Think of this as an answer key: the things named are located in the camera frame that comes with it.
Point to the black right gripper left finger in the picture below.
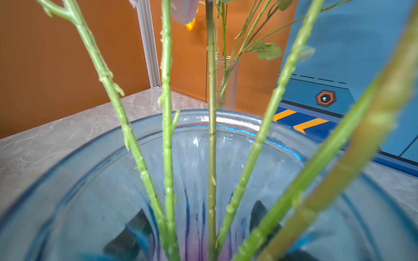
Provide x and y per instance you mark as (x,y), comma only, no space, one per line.
(134,242)

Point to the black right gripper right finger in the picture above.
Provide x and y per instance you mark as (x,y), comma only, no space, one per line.
(258,212)

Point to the bright pink rose stem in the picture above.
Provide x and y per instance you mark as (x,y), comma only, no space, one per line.
(212,131)

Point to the white rose bud stem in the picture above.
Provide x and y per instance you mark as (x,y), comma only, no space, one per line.
(172,249)

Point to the pale pink rose stem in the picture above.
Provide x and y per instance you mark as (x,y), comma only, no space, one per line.
(341,158)

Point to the clear ribbed glass vase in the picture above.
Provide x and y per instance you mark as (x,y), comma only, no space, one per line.
(226,72)

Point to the pink rose flower stem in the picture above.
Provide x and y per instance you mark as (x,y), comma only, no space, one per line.
(71,12)

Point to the orange poppy flower stem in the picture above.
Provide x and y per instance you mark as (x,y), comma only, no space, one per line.
(191,25)

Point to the single orange ranunculus stem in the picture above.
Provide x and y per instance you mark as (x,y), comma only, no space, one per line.
(288,69)

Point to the aluminium corner post left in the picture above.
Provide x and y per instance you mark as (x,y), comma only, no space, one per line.
(148,38)

